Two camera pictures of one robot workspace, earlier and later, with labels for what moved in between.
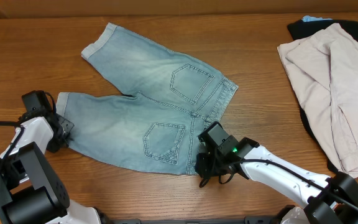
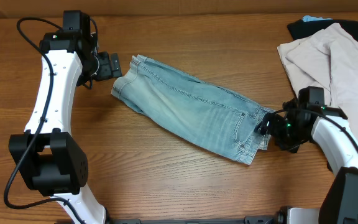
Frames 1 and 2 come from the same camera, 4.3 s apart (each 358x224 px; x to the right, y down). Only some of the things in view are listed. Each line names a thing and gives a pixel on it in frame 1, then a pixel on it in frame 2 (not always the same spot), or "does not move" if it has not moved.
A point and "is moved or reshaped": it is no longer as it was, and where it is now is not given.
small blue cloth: [308, 18] does not move
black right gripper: [202, 161] → [265, 126]
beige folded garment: [331, 76] does not move
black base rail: [287, 216] does not move
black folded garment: [301, 28] does not move
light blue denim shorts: [170, 99] is moved or reshaped
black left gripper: [63, 130] → [114, 65]
